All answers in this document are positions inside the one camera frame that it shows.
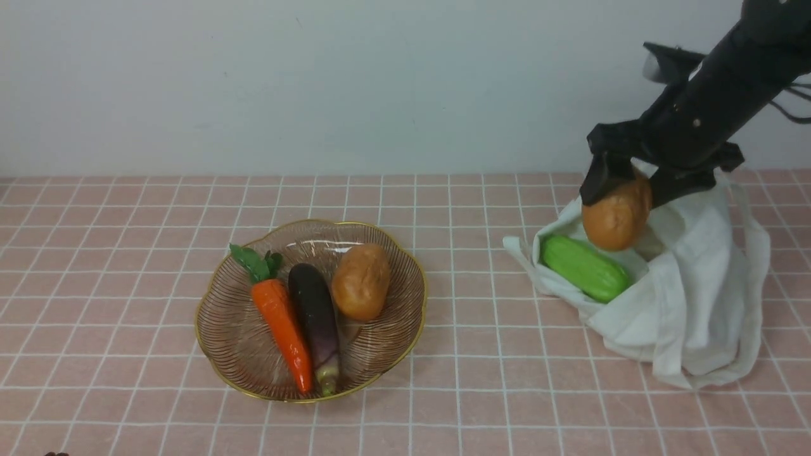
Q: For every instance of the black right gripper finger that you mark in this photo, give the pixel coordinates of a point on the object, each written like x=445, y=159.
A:
x=607, y=172

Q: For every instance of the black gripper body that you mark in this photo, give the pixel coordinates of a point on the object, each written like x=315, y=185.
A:
x=686, y=130

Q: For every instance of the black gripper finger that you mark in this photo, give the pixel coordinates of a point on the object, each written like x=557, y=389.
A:
x=667, y=186

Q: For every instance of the brown potato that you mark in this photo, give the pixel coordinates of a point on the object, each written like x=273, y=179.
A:
x=361, y=281
x=616, y=222

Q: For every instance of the white cloth bag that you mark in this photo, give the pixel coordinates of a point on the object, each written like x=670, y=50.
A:
x=694, y=306

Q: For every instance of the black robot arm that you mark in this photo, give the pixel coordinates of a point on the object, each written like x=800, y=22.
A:
x=762, y=55

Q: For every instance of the green cucumber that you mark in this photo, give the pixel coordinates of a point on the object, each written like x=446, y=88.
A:
x=596, y=275

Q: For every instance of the brown potato in bowl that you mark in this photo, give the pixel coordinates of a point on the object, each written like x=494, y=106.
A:
x=361, y=281

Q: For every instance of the dark purple eggplant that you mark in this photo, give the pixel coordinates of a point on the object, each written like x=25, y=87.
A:
x=316, y=313

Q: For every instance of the glass bowl with gold rim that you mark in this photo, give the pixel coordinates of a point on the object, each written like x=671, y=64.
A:
x=240, y=346

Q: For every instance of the orange carrot with green leaves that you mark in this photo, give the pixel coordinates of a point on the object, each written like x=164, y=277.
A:
x=272, y=300

